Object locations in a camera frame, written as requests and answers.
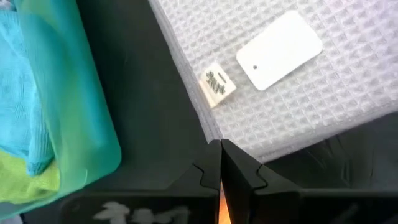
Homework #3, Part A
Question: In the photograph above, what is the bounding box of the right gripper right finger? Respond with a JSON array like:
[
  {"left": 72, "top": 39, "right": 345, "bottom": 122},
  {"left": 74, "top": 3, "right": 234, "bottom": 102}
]
[{"left": 220, "top": 139, "right": 398, "bottom": 224}]

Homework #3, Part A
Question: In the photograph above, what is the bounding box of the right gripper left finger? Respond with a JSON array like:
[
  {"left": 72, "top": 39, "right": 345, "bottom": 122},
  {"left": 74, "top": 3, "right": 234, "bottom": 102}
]
[{"left": 58, "top": 139, "right": 222, "bottom": 224}]

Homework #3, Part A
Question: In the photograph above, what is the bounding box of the orange microfiber towel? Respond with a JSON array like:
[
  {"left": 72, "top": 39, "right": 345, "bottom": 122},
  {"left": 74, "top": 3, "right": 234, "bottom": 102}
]
[{"left": 218, "top": 182, "right": 231, "bottom": 224}]

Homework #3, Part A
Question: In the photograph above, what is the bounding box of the grey microfiber towel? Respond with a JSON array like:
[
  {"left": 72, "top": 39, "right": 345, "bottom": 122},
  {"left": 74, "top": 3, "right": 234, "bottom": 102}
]
[{"left": 147, "top": 0, "right": 398, "bottom": 164}]

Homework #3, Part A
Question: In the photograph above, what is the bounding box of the green microfiber towel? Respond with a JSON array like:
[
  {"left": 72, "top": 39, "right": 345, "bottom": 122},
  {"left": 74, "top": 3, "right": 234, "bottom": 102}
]
[{"left": 0, "top": 149, "right": 60, "bottom": 205}]

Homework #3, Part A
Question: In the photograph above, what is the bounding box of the teal microfiber towel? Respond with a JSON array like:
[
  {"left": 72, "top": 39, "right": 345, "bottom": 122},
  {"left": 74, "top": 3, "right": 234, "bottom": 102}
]
[{"left": 0, "top": 9, "right": 56, "bottom": 177}]

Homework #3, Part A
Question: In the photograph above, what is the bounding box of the teal plastic tray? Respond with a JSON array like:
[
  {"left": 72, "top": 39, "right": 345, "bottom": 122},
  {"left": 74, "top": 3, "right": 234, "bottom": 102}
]
[{"left": 0, "top": 0, "right": 123, "bottom": 220}]

